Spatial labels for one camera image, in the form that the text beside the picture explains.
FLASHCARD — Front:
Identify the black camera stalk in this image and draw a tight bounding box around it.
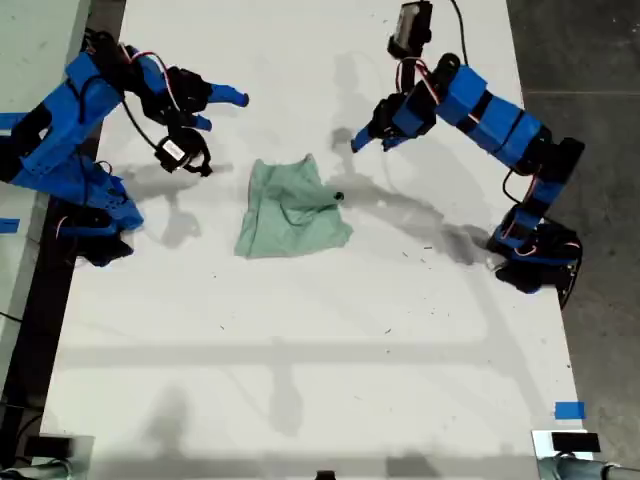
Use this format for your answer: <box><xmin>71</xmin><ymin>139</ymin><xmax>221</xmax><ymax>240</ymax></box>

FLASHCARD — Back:
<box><xmin>394</xmin><ymin>47</ymin><xmax>419</xmax><ymax>96</ymax></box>
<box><xmin>169</xmin><ymin>124</ymin><xmax>214</xmax><ymax>180</ymax></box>

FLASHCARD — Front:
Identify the grey-green pipe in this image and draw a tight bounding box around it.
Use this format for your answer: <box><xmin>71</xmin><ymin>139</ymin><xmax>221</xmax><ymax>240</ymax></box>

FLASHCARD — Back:
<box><xmin>537</xmin><ymin>455</ymin><xmax>640</xmax><ymax>480</ymax></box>
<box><xmin>0</xmin><ymin>459</ymin><xmax>76</xmax><ymax>480</ymax></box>

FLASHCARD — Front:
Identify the blue tape patch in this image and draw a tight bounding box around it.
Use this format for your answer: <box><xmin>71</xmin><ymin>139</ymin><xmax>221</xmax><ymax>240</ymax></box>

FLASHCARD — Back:
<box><xmin>553</xmin><ymin>401</ymin><xmax>586</xmax><ymax>420</ymax></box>

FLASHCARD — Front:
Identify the pale green T-shirt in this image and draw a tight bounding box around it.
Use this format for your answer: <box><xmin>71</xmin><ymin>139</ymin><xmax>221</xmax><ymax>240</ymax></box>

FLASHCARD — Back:
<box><xmin>233</xmin><ymin>153</ymin><xmax>355</xmax><ymax>260</ymax></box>

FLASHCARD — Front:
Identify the pale side table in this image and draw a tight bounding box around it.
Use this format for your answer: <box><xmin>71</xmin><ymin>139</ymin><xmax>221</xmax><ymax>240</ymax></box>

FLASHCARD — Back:
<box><xmin>0</xmin><ymin>0</ymin><xmax>92</xmax><ymax>381</ymax></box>

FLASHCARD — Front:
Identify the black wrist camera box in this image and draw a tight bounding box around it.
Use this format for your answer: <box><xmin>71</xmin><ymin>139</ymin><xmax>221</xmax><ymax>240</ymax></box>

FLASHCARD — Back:
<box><xmin>154</xmin><ymin>134</ymin><xmax>189</xmax><ymax>174</ymax></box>
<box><xmin>387</xmin><ymin>2</ymin><xmax>434</xmax><ymax>56</ymax></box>

